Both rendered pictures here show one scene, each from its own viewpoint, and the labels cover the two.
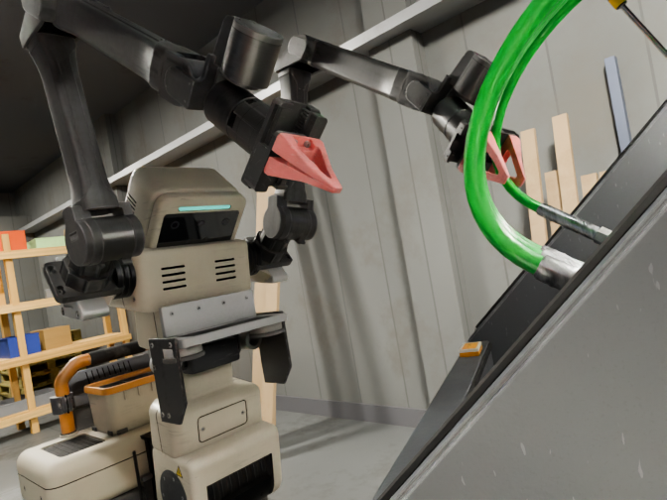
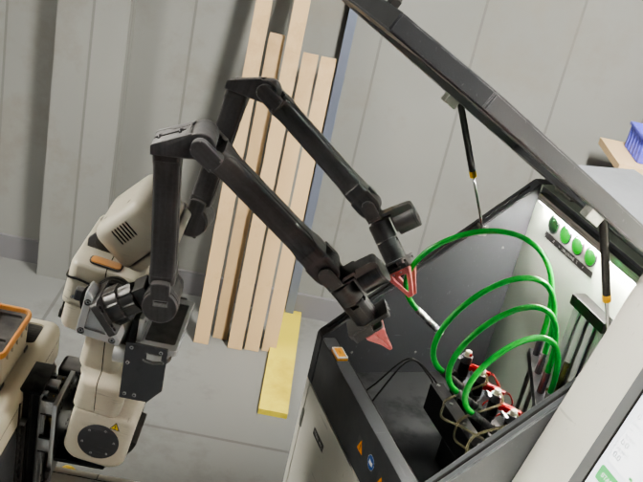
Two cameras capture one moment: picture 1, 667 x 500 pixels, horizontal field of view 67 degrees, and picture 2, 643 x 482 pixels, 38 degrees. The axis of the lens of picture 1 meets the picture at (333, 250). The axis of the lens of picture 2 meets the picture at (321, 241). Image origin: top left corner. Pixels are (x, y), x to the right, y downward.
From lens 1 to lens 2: 1.91 m
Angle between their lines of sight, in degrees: 51
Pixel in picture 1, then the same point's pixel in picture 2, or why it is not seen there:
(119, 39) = (280, 220)
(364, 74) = (326, 163)
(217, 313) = not seen: hidden behind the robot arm
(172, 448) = (111, 411)
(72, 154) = (172, 245)
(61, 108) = (174, 211)
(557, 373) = (488, 459)
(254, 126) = (367, 316)
